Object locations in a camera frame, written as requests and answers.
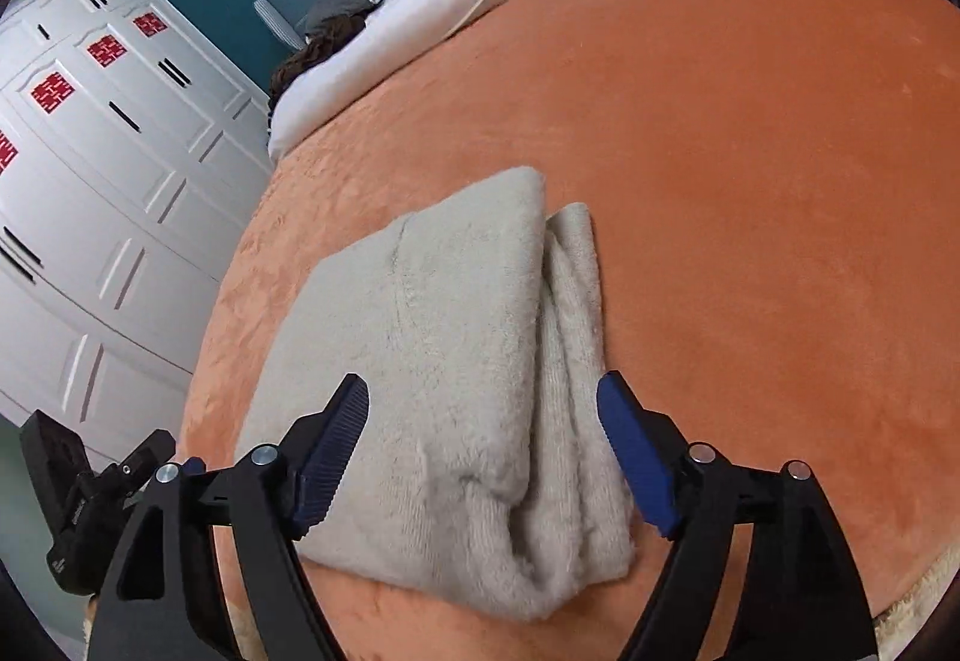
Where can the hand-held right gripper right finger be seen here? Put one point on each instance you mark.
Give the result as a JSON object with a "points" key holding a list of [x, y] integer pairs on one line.
{"points": [[637, 458]]}

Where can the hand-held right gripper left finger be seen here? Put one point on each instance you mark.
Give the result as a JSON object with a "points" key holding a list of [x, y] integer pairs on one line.
{"points": [[334, 451]]}

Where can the cream knitted sweater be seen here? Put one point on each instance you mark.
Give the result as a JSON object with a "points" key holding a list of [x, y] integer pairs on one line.
{"points": [[450, 331]]}

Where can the orange plush blanket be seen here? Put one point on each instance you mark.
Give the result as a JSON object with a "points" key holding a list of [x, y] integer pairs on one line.
{"points": [[750, 181]]}

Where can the white panelled wardrobe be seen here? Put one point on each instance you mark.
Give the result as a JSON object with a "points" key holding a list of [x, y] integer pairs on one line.
{"points": [[112, 196]]}

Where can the cream fuzzy cloth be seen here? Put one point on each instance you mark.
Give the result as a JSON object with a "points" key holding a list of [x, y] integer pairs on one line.
{"points": [[915, 623]]}

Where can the brown frilly cloth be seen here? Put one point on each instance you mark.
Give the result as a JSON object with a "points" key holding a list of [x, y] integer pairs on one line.
{"points": [[307, 61]]}

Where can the red wardrobe decal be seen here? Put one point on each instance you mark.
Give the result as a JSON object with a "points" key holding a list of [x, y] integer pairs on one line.
{"points": [[105, 51], [56, 93], [150, 24]]}

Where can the grey cloth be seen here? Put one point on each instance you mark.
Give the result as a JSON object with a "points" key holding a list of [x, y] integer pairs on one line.
{"points": [[337, 5]]}

